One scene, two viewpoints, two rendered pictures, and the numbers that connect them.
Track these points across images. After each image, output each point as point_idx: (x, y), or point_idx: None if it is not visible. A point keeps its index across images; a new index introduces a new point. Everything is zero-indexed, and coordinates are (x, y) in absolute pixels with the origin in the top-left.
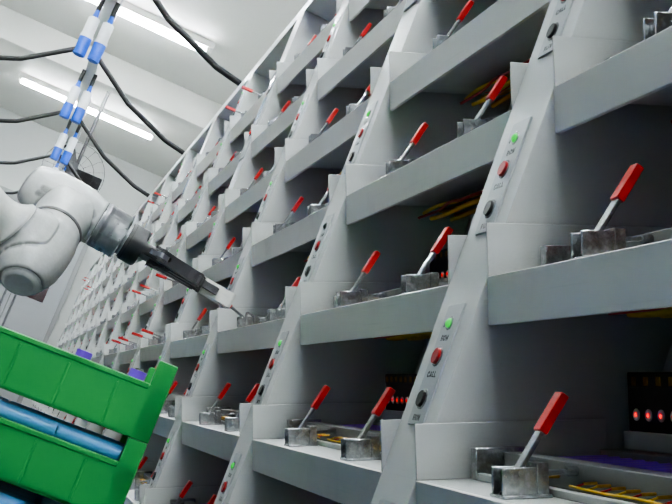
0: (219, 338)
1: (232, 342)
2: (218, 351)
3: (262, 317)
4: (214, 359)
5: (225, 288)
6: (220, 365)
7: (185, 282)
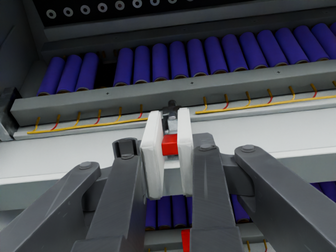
0: (10, 192)
1: (166, 185)
2: (11, 207)
3: (174, 102)
4: (3, 222)
5: (187, 116)
6: (13, 216)
7: (145, 225)
